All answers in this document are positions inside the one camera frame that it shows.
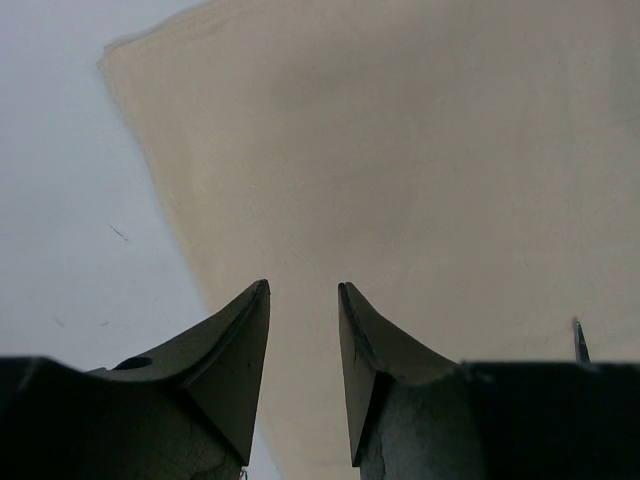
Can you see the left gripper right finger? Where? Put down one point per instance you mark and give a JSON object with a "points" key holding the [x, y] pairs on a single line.
{"points": [[414, 414]]}

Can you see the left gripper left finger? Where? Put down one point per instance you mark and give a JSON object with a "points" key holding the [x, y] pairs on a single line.
{"points": [[185, 409]]}

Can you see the steel scalpel handle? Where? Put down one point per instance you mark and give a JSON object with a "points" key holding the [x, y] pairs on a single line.
{"points": [[580, 345]]}

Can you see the beige surgical wrap cloth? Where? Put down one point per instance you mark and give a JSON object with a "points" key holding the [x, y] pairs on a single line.
{"points": [[471, 166]]}

